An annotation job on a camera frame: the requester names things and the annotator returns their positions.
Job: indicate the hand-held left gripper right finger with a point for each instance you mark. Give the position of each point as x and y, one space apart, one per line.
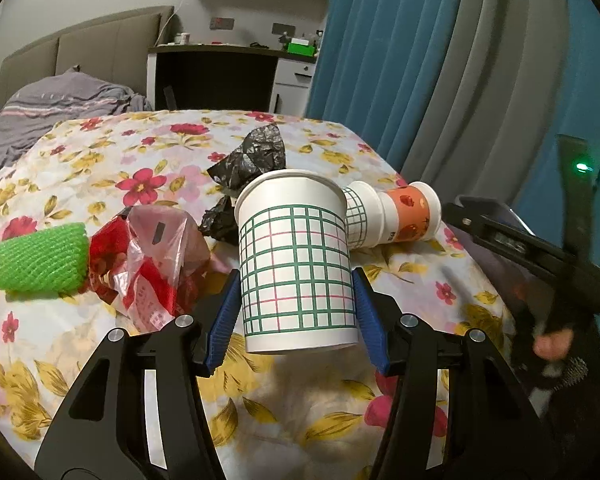
377 325

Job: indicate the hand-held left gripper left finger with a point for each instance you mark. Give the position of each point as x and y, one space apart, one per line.
222 325

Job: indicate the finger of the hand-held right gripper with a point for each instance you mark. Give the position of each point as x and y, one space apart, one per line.
530 255

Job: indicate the grey plastic bin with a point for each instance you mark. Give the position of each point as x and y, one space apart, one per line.
495 206

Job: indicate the checked paper cup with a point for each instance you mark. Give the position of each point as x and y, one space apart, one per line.
295 270
360 215

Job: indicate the person's right hand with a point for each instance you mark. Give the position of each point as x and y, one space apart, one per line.
552 345

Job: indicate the red white plastic bag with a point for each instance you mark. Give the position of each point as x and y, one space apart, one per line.
145 270

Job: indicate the orange paper cup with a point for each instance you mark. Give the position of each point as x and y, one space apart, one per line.
410 215

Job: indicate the grey curtain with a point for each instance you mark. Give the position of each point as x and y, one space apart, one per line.
490 85

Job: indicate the black plastic bag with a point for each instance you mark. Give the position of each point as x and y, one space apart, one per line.
255 155

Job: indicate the floral tablecloth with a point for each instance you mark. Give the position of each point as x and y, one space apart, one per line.
105 170

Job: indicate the green mesh roll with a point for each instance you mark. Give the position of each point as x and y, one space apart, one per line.
40 257

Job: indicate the dark desk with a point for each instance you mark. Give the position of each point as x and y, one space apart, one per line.
215 80

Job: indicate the white drawer cabinet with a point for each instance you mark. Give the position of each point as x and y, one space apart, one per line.
292 85

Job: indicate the grey striped blanket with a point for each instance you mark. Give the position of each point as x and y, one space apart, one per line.
55 100

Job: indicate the green box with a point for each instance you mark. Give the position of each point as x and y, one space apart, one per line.
301 48

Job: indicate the small white jar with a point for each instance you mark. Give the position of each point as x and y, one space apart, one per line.
182 37

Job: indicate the grey upholstered headboard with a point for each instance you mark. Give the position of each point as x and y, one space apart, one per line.
105 45

